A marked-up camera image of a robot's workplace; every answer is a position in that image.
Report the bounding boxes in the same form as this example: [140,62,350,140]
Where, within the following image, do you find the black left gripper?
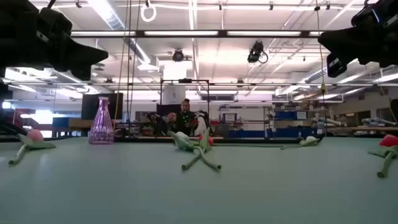
[35,6,109,81]

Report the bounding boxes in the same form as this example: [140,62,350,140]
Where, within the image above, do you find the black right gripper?
[317,23,398,78]

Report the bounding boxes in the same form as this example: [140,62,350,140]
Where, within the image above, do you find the purple glass vase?
[88,96,115,145]

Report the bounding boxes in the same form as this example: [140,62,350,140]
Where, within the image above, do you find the pink tulip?
[8,129,57,166]

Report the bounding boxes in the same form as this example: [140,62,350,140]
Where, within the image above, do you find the white tulip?
[167,130,223,172]
[280,136,322,151]

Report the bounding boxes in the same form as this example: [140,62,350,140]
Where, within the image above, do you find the red tulip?
[368,134,398,179]

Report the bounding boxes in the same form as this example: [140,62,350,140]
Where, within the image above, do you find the red roses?
[181,126,215,172]

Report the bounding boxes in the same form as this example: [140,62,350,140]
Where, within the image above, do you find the black monitor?
[81,92,124,121]

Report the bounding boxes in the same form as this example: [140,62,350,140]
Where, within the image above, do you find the cardboard box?
[68,118,94,129]

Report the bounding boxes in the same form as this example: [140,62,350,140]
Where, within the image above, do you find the blue box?
[52,116,70,129]

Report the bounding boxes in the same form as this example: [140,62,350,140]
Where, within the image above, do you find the thin black crossbar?
[90,82,398,87]

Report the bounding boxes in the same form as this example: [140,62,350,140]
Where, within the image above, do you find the light grey tube bundle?
[310,115,346,128]
[361,117,398,127]

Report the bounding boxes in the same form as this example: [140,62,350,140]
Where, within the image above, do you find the blue shelf bin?
[274,111,308,121]

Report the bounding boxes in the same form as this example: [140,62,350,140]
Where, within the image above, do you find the red background equipment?
[4,108,37,126]

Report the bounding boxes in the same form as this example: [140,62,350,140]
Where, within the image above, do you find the white pillar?
[162,63,187,105]

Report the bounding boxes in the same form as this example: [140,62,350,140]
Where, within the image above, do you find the row of blue bins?
[228,128,315,139]

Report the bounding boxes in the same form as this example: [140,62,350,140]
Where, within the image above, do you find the black overhead light bar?
[70,29,326,39]

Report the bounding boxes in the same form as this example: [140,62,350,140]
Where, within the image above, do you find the person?
[169,98,203,137]

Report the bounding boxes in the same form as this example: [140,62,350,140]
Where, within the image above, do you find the white sign board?
[221,112,238,123]

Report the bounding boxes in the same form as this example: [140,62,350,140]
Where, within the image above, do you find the green table mat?
[0,136,398,224]

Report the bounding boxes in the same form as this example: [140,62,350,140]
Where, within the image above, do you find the yellow hanging cable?
[313,0,328,138]

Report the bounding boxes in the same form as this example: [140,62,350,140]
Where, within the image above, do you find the black hanging cable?
[126,0,132,139]

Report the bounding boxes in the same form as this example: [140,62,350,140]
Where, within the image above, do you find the white hanging ring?
[140,3,157,23]

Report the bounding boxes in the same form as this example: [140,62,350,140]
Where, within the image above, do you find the black rig-mounted camera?
[247,40,269,65]

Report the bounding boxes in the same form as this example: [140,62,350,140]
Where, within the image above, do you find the round black overhead camera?
[172,49,185,63]

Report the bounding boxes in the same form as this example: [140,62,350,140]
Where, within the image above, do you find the black background stand frame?
[159,78,211,138]

